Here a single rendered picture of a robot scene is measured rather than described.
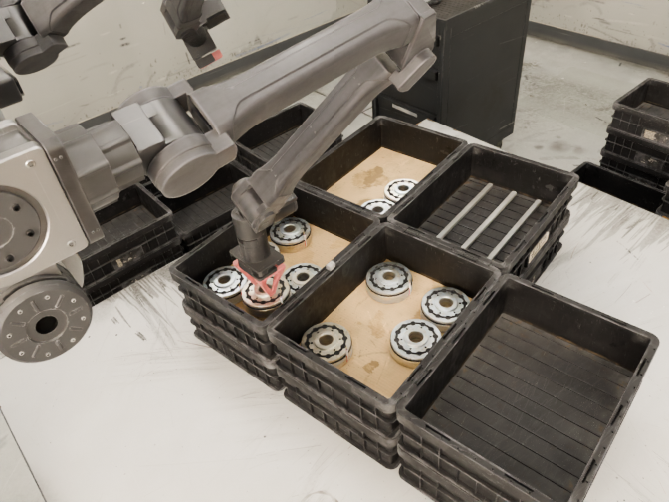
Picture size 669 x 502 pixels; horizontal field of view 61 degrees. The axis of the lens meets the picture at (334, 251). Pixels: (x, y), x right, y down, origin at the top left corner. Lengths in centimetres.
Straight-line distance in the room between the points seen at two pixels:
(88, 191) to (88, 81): 340
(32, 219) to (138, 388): 85
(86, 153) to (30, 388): 99
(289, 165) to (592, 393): 69
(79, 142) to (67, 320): 43
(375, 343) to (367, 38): 65
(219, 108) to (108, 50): 334
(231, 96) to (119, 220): 164
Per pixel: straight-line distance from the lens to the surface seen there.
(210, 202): 243
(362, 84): 88
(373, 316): 124
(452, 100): 269
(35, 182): 59
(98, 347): 153
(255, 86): 69
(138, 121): 65
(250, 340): 122
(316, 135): 92
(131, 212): 231
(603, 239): 170
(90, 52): 397
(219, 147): 66
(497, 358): 119
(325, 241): 143
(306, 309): 117
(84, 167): 60
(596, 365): 122
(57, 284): 95
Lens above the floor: 175
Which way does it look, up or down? 41 degrees down
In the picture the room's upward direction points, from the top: 6 degrees counter-clockwise
